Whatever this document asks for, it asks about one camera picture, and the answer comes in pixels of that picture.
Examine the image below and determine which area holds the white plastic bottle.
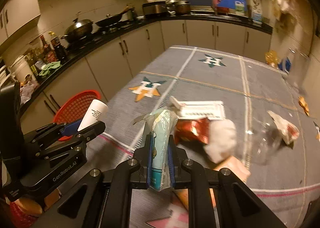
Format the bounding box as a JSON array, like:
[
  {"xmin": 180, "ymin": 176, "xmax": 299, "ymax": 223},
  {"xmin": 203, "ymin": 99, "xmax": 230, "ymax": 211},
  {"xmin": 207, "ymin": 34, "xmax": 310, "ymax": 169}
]
[{"xmin": 78, "ymin": 99, "xmax": 108, "ymax": 131}]

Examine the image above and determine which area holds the teal tissue packet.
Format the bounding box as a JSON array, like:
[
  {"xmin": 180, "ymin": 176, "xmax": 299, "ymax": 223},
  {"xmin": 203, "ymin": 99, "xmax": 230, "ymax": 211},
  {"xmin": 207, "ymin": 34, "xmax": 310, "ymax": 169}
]
[{"xmin": 132, "ymin": 107, "xmax": 178, "ymax": 191}]

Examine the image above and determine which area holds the white bag red lettering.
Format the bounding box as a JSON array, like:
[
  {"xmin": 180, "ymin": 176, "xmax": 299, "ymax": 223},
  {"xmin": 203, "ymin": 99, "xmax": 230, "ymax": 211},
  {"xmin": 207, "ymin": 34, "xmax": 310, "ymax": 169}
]
[{"xmin": 267, "ymin": 111, "xmax": 300, "ymax": 146}]

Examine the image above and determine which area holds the red plastic mesh basket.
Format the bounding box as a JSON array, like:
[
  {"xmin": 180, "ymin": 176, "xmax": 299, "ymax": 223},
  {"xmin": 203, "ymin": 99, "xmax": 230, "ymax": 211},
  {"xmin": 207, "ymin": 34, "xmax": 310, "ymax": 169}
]
[{"xmin": 52, "ymin": 89, "xmax": 102, "ymax": 142}]

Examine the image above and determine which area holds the green dish cloth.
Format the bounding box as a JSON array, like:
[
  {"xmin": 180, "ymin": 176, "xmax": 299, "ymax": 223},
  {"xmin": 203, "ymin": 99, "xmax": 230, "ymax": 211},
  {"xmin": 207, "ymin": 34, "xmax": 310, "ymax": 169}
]
[{"xmin": 39, "ymin": 61, "xmax": 61, "ymax": 79}]

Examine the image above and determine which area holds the crumpled white tissue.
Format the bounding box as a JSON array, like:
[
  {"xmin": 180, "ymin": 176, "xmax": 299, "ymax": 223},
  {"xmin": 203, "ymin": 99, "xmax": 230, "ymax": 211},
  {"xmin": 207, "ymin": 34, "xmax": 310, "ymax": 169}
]
[{"xmin": 203, "ymin": 119, "xmax": 237, "ymax": 164}]

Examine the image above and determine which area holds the white bucket on counter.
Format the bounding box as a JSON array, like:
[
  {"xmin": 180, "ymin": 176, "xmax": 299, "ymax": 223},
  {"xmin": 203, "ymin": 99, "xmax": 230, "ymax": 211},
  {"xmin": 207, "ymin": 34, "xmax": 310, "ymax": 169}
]
[{"xmin": 10, "ymin": 55, "xmax": 36, "ymax": 82}]

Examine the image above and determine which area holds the red foil snack wrapper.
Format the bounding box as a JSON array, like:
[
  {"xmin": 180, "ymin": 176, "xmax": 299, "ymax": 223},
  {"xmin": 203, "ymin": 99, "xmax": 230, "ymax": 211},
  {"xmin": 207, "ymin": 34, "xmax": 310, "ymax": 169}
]
[{"xmin": 174, "ymin": 117, "xmax": 210, "ymax": 145}]

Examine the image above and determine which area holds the dark sauce bottle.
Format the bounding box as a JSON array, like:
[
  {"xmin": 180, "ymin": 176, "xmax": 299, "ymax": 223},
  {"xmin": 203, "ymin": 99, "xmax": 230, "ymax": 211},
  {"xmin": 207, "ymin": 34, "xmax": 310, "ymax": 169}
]
[{"xmin": 40, "ymin": 35, "xmax": 57, "ymax": 63}]

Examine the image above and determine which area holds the clear plastic bag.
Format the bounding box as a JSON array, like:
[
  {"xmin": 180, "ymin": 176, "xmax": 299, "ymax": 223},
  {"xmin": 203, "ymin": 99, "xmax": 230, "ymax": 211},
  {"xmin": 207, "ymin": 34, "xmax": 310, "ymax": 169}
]
[{"xmin": 248, "ymin": 115, "xmax": 281, "ymax": 166}]

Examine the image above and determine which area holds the yellow-capped dark bottle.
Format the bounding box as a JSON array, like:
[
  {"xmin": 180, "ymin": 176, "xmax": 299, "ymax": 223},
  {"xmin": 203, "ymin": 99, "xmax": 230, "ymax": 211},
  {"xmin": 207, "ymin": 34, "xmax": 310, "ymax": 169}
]
[{"xmin": 49, "ymin": 32, "xmax": 67, "ymax": 64}]

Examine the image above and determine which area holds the white flattened carton box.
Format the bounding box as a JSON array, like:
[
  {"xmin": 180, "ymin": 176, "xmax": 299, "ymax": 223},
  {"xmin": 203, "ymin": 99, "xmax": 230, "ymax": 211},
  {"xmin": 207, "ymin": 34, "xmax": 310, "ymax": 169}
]
[{"xmin": 169, "ymin": 97, "xmax": 226, "ymax": 120}]

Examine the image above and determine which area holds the grey star-patterned tablecloth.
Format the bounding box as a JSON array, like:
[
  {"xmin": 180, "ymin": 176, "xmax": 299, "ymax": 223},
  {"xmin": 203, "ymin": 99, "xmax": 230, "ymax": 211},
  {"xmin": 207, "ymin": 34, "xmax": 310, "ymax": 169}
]
[{"xmin": 60, "ymin": 45, "xmax": 320, "ymax": 228}]

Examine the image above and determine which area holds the lidded black wok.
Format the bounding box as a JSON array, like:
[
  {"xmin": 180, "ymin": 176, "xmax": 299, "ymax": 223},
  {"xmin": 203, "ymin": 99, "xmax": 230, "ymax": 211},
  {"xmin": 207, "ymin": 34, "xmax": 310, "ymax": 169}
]
[{"xmin": 61, "ymin": 18, "xmax": 93, "ymax": 44}]

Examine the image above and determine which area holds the black frying pan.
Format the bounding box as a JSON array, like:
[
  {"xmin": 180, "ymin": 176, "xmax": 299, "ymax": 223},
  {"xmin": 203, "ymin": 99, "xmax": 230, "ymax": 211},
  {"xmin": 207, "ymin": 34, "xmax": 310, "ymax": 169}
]
[{"xmin": 95, "ymin": 6, "xmax": 130, "ymax": 28}]

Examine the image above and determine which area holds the orange peel scrap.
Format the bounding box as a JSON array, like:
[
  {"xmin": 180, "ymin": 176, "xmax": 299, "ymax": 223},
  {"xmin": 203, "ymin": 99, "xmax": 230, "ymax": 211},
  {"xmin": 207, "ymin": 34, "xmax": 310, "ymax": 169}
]
[{"xmin": 298, "ymin": 96, "xmax": 310, "ymax": 116}]

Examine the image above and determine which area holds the clear glass pitcher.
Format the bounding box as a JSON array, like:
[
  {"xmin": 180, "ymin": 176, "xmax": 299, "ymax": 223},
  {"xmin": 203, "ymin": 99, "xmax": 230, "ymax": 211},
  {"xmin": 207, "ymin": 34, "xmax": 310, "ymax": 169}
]
[{"xmin": 285, "ymin": 48, "xmax": 310, "ymax": 92}]

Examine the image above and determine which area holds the rectangular steel cooker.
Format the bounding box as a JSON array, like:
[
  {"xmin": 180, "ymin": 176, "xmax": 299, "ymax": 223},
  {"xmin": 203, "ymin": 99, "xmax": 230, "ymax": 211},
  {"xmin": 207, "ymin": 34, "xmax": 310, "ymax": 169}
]
[{"xmin": 142, "ymin": 1, "xmax": 167, "ymax": 16}]

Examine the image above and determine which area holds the steel cooking pot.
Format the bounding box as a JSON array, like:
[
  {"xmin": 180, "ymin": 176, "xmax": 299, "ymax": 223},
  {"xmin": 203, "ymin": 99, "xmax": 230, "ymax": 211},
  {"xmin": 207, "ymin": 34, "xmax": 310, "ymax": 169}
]
[{"xmin": 174, "ymin": 0, "xmax": 191, "ymax": 15}]

